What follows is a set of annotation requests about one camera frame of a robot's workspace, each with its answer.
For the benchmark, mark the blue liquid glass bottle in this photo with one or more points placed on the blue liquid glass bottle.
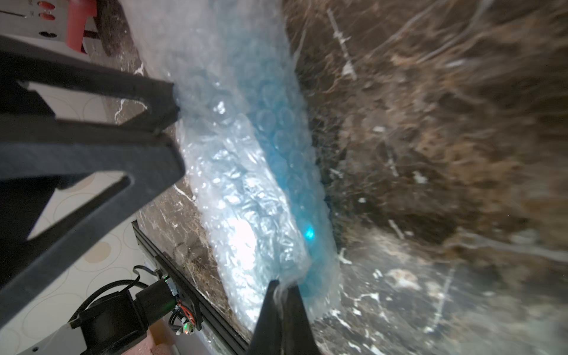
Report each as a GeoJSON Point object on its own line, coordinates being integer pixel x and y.
{"type": "Point", "coordinates": [266, 76]}

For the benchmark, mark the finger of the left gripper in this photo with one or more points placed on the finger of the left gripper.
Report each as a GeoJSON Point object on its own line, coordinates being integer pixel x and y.
{"type": "Point", "coordinates": [23, 64]}
{"type": "Point", "coordinates": [41, 155]}

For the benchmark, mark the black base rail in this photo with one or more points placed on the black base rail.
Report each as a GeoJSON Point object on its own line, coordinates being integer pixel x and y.
{"type": "Point", "coordinates": [212, 328]}

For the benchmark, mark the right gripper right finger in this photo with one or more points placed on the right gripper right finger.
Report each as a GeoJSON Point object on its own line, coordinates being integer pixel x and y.
{"type": "Point", "coordinates": [298, 338]}

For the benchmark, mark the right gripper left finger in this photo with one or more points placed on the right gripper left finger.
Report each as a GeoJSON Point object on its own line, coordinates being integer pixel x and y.
{"type": "Point", "coordinates": [267, 336]}

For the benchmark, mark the red and chrome toaster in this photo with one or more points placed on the red and chrome toaster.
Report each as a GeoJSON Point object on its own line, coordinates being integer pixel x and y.
{"type": "Point", "coordinates": [63, 21]}

